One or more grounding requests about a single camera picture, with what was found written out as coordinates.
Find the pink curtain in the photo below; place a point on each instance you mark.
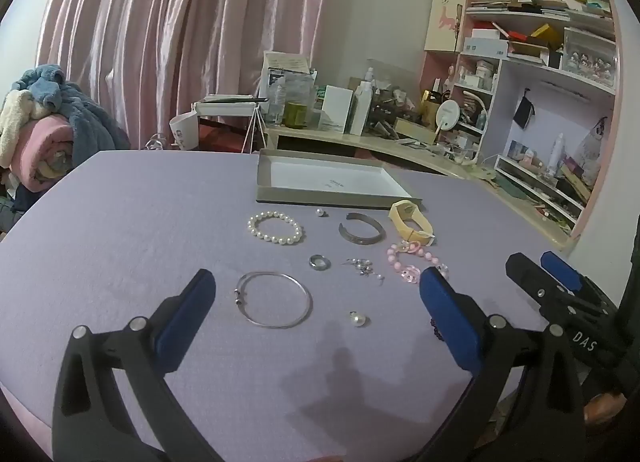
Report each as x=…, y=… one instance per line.
x=175, y=17

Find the white cardboard box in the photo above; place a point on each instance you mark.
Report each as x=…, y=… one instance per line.
x=335, y=107

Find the pink rolled blanket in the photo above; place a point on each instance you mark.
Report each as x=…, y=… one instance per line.
x=45, y=147

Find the thin silver bangle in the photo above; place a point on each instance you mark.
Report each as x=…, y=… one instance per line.
x=238, y=296

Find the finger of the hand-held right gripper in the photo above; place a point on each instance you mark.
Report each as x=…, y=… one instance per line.
x=525, y=279
x=560, y=267

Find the cream cloth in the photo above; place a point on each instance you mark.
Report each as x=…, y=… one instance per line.
x=15, y=117

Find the white printed cup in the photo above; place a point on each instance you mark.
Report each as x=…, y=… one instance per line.
x=182, y=131

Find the white pump bottle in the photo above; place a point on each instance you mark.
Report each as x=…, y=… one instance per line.
x=361, y=112

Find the pink and white bookshelf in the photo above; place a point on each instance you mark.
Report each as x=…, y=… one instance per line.
x=550, y=107

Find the person's right hand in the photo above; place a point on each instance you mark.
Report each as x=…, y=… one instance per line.
x=602, y=409

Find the cream cabinet door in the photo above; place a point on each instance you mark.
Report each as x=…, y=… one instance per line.
x=445, y=17

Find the silver dangle earrings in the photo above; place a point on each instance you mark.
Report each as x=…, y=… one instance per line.
x=361, y=267

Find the green glass jar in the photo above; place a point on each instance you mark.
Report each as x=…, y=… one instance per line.
x=295, y=116

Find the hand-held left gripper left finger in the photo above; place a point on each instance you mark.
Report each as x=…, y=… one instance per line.
x=186, y=322

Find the grey cardboard tray box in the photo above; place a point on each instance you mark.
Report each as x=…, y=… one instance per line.
x=325, y=177

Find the blue fleece blanket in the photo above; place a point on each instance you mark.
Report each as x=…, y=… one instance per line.
x=85, y=112

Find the white tripod stand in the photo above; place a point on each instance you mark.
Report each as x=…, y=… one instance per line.
x=225, y=106

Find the round pearl stud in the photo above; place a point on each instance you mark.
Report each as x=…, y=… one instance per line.
x=358, y=320

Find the clear plastic packets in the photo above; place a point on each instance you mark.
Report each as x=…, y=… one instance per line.
x=287, y=69

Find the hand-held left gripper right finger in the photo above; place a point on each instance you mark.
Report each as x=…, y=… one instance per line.
x=450, y=324

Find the round white hand mirror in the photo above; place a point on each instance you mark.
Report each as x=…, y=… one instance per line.
x=447, y=114

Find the silver cuff bangle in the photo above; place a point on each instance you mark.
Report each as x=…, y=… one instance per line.
x=360, y=240

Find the cream wooden desk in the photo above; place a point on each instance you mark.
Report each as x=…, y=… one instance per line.
x=350, y=140

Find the clear figurine display case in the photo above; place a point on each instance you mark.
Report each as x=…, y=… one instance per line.
x=587, y=59

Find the stack of books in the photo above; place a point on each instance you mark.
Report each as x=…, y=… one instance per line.
x=530, y=4

